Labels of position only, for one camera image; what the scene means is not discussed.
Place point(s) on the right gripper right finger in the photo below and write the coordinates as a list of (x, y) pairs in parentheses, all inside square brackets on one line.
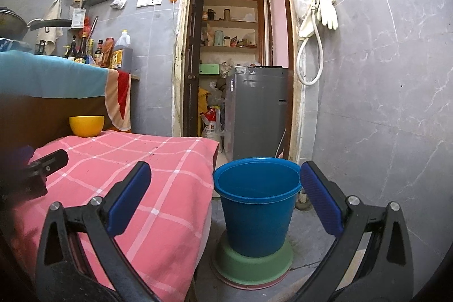
[(370, 258)]

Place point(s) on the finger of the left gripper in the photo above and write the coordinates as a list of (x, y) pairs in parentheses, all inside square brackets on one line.
[(45, 166)]

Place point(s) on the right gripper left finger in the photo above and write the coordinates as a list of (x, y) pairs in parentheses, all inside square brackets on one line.
[(78, 257)]

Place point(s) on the yellow plastic bowl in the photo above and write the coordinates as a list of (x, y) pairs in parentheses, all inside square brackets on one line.
[(86, 126)]

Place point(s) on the pink checked tablecloth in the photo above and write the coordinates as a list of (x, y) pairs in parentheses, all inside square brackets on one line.
[(161, 220)]

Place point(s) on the teal orange red towel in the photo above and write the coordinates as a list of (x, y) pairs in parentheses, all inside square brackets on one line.
[(27, 74)]

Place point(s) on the dark sauce bottle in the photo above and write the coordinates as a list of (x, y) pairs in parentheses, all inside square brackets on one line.
[(82, 56)]

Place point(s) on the green plastic basin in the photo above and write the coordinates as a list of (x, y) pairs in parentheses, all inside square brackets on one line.
[(247, 273)]

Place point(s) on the blue plastic bucket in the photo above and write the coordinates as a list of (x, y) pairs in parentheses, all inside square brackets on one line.
[(258, 196)]

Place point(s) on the large soy sauce jug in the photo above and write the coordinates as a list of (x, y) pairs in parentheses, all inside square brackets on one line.
[(121, 58)]

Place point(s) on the black frying pan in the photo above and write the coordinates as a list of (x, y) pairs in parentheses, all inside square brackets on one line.
[(13, 27)]

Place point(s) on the hanging white cloth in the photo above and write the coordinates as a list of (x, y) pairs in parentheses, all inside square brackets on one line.
[(50, 34)]

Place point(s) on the red white rice bag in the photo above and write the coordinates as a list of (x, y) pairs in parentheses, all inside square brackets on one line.
[(212, 126)]

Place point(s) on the green box on shelf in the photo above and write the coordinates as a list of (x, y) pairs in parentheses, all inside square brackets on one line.
[(209, 69)]

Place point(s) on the grey washing machine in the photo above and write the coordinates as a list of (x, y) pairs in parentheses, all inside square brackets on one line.
[(255, 112)]

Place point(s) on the dark wooden door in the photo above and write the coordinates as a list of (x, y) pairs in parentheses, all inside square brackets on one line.
[(191, 68)]

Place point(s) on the white rubber gloves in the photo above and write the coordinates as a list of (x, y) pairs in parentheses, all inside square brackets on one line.
[(318, 12)]

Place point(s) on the white wall switch plate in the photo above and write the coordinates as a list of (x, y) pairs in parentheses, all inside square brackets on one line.
[(147, 3)]

